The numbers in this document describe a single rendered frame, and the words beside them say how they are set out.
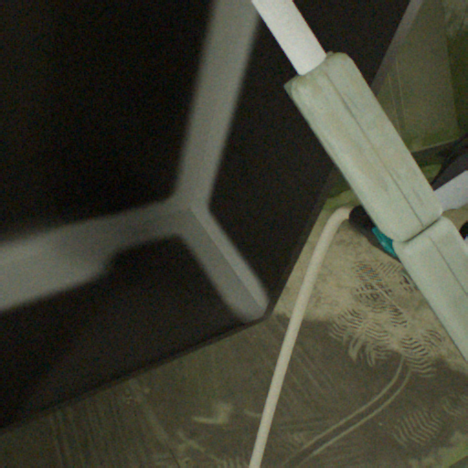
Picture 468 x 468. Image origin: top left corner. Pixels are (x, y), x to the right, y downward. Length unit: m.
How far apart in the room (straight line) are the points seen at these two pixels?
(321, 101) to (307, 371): 1.39
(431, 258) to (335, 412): 1.25
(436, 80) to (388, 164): 2.37
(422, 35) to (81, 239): 1.88
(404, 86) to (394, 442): 1.53
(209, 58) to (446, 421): 1.17
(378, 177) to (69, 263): 0.95
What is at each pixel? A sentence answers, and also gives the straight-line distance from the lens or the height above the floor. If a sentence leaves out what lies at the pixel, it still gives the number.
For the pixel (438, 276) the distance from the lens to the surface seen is 0.51.
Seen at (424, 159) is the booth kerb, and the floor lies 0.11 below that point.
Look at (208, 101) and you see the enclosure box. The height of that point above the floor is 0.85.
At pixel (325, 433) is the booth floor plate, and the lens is 1.68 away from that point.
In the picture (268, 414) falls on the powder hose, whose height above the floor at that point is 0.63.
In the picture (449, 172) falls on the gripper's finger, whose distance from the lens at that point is 0.55.
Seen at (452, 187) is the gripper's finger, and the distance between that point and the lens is 0.55.
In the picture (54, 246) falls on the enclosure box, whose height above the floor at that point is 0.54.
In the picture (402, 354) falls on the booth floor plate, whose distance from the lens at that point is 1.93.
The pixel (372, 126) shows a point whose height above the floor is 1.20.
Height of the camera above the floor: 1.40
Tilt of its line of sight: 39 degrees down
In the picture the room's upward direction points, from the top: 8 degrees clockwise
